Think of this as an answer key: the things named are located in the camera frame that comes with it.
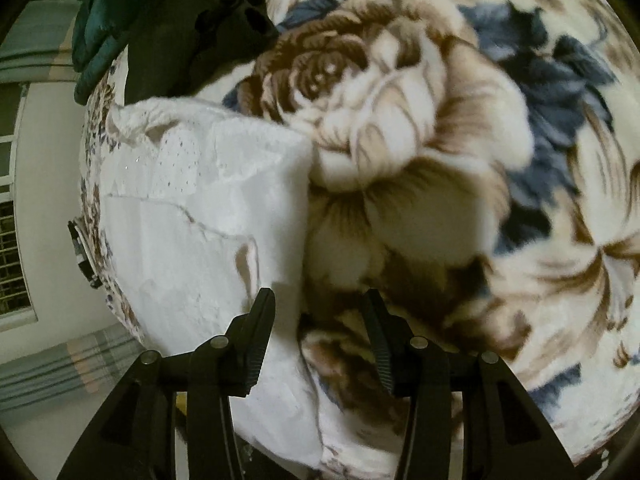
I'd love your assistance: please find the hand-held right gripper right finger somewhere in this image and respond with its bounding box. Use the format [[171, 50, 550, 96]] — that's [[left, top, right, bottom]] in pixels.
[[361, 288, 581, 480]]

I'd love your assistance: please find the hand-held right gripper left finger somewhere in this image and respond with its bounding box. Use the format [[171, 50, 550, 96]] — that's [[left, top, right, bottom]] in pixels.
[[56, 288, 277, 480]]

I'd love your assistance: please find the white lace garment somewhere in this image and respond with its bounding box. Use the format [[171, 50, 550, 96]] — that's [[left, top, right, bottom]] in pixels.
[[98, 96, 331, 469]]

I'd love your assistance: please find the floral fleece blanket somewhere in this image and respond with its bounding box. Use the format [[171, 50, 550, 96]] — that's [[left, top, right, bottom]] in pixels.
[[80, 0, 640, 478]]

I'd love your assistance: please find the small black device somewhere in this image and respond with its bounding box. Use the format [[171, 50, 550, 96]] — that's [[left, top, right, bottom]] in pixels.
[[67, 218, 103, 290]]

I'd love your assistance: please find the window with grille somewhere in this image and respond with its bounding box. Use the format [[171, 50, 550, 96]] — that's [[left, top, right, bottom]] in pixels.
[[0, 82, 38, 332]]

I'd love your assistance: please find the black cloth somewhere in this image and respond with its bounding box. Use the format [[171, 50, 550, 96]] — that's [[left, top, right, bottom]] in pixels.
[[125, 0, 281, 107]]

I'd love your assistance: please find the dark green velvet cloth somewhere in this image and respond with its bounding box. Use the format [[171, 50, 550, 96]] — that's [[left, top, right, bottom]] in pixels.
[[71, 0, 187, 106]]

